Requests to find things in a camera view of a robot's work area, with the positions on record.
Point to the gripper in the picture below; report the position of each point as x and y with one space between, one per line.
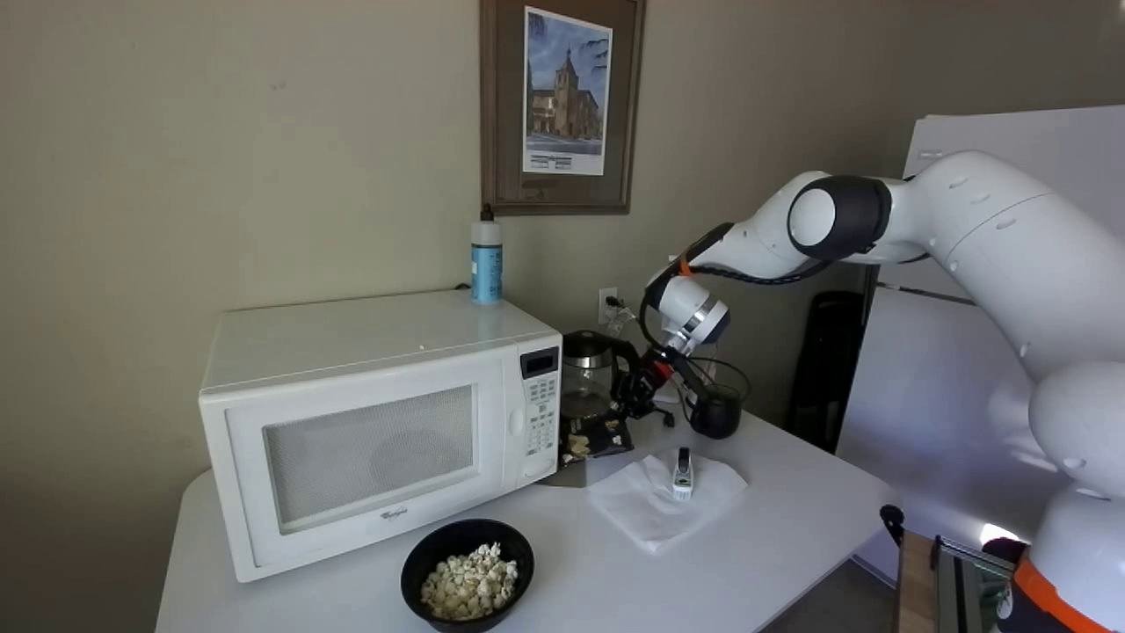
661 367

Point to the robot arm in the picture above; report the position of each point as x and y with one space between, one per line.
993 237

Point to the black snack packet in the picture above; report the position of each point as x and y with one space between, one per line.
598 437

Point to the glass coffee carafe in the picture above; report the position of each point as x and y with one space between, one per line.
587 374

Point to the black cup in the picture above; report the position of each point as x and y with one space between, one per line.
714 413

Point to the small white and black device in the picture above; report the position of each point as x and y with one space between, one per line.
683 475

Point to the grey tray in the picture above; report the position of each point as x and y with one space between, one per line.
584 470

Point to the white paper napkin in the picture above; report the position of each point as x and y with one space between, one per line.
646 505

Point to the white bottle with blue label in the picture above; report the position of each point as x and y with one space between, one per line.
486 264

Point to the heap of popcorn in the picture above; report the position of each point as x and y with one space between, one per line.
470 582

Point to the black bowl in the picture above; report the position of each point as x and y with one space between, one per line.
439 549

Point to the white microwave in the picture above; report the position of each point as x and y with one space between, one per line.
369 422

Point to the microwave door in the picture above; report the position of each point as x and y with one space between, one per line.
369 457

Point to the whiteboard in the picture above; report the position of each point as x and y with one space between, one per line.
932 413

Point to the framed picture of building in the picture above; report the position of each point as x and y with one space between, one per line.
562 97

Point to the wall socket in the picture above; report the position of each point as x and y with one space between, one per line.
606 306

